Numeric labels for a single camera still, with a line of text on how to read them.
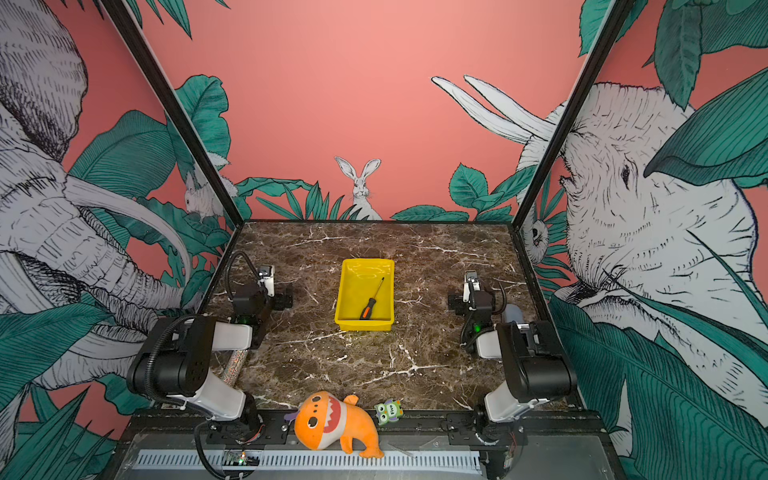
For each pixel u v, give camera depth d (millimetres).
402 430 749
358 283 1012
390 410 762
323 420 675
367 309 929
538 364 452
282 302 866
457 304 859
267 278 824
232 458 686
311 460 701
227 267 1095
